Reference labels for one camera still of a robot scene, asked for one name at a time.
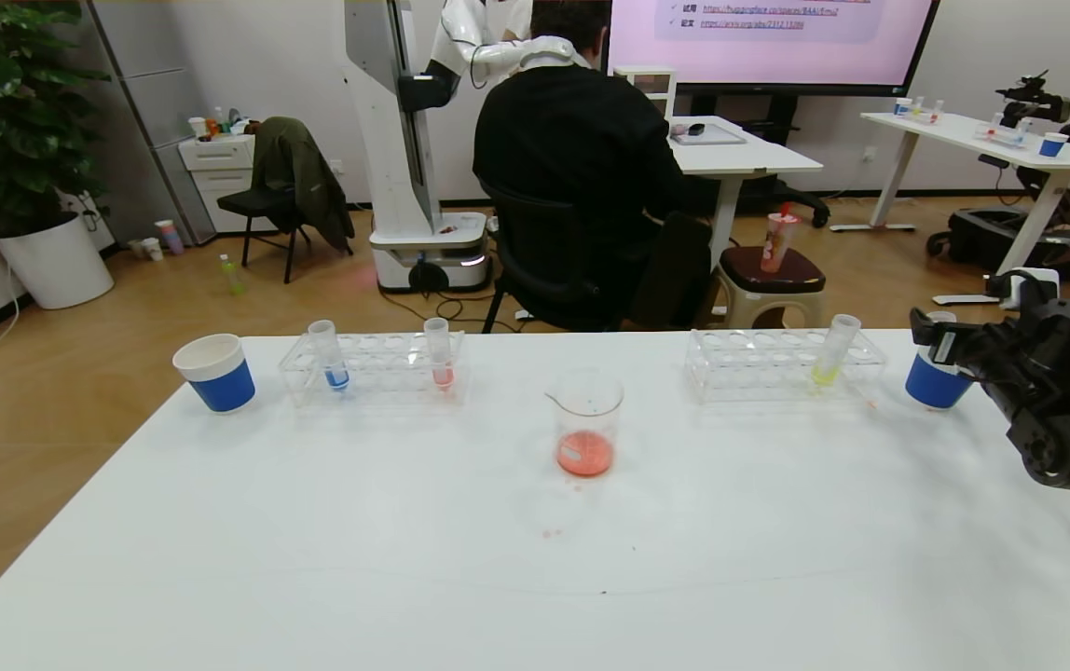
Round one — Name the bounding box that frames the blue white paper cup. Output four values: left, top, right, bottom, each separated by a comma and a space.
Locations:
172, 333, 257, 414
904, 322, 976, 411

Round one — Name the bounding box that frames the clear acrylic test tube rack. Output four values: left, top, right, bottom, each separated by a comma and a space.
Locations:
279, 331, 467, 408
684, 326, 888, 405

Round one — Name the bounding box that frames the clear glass beaker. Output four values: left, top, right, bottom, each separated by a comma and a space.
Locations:
546, 366, 626, 480

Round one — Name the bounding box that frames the white neck massager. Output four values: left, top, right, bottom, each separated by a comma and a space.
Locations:
521, 35, 592, 71

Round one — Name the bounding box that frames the grey flat tray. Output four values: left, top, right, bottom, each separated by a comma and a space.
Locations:
670, 123, 747, 147

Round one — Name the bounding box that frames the person in black sweater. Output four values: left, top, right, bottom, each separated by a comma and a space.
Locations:
473, 0, 685, 329

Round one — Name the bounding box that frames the olive green jacket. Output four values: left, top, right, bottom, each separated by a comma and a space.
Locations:
251, 116, 356, 254

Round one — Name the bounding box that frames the black metal chair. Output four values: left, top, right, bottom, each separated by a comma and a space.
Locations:
216, 185, 312, 284

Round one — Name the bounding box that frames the drink cup with red straw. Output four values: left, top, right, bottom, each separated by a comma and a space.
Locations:
761, 203, 802, 274

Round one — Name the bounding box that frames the white drawer cabinet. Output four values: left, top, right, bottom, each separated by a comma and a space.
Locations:
178, 133, 261, 234

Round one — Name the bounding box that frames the large display screen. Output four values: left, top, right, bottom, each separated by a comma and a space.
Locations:
605, 0, 941, 99

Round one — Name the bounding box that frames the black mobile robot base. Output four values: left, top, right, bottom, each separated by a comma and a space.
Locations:
926, 207, 1070, 282

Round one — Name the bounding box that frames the white rectangular desk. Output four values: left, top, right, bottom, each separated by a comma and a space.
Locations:
665, 116, 823, 254

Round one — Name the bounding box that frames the brown cushioned stool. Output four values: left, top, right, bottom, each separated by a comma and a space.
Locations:
715, 245, 827, 329

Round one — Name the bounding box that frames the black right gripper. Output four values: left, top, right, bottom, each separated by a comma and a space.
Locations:
909, 307, 1012, 378

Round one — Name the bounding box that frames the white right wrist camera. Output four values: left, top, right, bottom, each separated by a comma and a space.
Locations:
987, 268, 1060, 310

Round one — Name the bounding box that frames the yellow pigment test tube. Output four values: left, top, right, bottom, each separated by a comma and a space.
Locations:
810, 314, 862, 388

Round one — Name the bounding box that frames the white humanoid robot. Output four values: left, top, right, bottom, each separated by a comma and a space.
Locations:
342, 0, 536, 294

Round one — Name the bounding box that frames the pink pigment test tube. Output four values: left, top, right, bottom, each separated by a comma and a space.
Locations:
423, 318, 457, 392

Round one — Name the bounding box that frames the tall grey cabinet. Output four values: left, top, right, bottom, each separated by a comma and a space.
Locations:
88, 0, 219, 245

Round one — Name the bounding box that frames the blue pigment test tube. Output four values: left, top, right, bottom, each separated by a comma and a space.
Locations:
308, 320, 351, 392

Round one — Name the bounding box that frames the white desk with T-legs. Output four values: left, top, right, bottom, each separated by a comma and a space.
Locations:
829, 110, 1070, 307

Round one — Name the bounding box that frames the black office chair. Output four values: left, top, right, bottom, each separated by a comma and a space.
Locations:
479, 177, 713, 334

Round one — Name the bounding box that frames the white desktop drawer box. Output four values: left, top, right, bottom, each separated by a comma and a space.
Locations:
614, 65, 678, 122

